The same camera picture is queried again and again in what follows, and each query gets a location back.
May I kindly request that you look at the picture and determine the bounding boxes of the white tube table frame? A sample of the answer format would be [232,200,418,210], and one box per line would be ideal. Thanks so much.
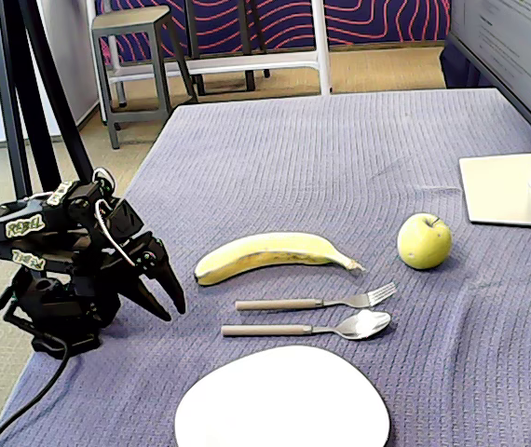
[86,0,334,125]

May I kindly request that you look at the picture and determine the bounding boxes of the white servo cable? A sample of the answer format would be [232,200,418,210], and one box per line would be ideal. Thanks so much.
[91,167,137,267]

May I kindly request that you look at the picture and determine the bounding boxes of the grey metal stool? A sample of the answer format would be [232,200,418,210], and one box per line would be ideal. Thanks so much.
[90,5,199,151]

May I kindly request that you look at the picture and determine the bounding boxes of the yellow banana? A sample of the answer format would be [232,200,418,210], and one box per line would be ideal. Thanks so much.
[194,231,367,287]

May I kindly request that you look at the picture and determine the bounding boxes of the black tripod legs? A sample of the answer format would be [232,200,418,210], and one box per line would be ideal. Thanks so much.
[0,0,97,201]

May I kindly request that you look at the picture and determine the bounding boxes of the black chair legs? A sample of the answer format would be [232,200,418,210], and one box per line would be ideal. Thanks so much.
[184,0,271,97]

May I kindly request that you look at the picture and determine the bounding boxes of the white plate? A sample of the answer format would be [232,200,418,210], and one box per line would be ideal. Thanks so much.
[173,345,392,447]

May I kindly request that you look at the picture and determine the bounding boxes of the monitor with silver stand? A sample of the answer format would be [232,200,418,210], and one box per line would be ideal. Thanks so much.
[446,0,531,229]

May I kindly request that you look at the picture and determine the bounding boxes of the thick black power cable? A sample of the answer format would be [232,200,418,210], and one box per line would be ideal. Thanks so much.
[0,332,71,447]

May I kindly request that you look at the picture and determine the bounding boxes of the green apple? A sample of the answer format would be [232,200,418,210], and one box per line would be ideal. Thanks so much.
[396,212,454,271]

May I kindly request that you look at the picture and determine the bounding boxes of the fork with beige handle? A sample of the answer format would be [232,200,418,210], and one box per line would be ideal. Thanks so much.
[234,280,398,313]

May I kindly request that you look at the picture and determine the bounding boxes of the blue woven tablecloth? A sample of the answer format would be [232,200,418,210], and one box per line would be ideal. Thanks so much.
[0,87,531,447]

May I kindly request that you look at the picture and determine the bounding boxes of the spoon with beige handle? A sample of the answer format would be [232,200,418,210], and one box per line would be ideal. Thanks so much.
[220,308,392,341]

